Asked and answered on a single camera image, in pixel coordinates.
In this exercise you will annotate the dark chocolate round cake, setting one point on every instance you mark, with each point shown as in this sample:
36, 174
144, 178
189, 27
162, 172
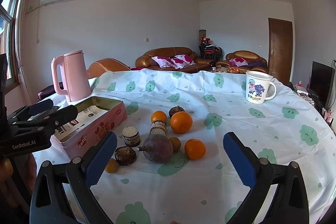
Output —
125, 156

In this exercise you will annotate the dark round pastry back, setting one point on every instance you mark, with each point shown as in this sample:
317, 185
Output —
175, 109

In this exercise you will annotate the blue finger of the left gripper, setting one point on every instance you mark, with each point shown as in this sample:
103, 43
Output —
52, 118
26, 112

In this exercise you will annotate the small brown longan fruit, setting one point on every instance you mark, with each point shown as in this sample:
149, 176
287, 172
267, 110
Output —
176, 143

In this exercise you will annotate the black television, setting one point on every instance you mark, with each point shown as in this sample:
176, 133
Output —
321, 82

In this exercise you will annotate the window with frame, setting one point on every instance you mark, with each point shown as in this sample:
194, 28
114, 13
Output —
8, 18

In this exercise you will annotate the coffee table with items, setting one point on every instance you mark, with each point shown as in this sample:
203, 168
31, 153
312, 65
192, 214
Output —
234, 70

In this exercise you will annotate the brown leather chair back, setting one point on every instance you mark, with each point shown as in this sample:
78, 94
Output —
97, 68

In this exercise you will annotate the layered cake white top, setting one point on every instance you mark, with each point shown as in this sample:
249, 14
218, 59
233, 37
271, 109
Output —
131, 136

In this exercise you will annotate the brown leather armchair sofa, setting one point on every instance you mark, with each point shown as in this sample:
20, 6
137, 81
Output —
255, 62

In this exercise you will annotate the printed paper in tin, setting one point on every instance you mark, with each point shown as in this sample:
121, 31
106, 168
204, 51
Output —
84, 118

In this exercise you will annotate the pink electric kettle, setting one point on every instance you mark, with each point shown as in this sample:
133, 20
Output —
70, 77

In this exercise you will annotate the layered cake roll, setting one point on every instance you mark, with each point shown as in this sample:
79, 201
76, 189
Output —
158, 128

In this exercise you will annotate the small orange back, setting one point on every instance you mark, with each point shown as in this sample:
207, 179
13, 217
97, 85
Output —
158, 116

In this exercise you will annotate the pink floral armchair pillow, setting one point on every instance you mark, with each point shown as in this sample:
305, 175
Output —
238, 62

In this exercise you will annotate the pink floral pillow left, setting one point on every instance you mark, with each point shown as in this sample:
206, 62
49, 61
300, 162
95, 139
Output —
163, 62

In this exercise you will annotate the brown wooden door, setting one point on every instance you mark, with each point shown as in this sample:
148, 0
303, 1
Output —
280, 49

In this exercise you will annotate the stacked dark chairs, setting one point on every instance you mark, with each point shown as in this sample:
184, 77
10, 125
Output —
209, 50

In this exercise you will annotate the pink floral pillow right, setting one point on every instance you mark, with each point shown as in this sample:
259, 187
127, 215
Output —
182, 61

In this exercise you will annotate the small orange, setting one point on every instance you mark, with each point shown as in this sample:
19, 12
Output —
195, 149
158, 116

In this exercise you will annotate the beige curtain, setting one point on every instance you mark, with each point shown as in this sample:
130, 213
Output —
19, 28

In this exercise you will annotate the pink metal tin box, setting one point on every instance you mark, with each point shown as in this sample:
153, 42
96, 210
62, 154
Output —
79, 144

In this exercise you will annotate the small yellow fruit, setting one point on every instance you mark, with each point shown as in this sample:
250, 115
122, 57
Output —
112, 166

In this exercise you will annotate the large orange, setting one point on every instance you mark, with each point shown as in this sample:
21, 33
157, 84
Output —
181, 122

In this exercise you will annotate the dark purple stool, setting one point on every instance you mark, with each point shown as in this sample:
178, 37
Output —
46, 92

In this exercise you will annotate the brown leather long sofa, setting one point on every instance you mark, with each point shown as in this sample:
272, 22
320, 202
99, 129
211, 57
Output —
145, 60

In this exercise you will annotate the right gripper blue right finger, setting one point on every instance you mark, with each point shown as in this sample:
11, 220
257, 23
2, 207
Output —
255, 173

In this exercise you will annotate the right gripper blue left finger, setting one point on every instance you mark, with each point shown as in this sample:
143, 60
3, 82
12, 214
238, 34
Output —
84, 172

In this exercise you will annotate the green cloud tablecloth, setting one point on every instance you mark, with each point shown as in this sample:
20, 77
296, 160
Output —
283, 129

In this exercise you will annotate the small orange front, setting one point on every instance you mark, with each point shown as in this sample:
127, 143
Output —
195, 149

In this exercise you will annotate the white cartoon mug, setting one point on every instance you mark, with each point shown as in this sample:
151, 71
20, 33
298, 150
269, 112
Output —
259, 87

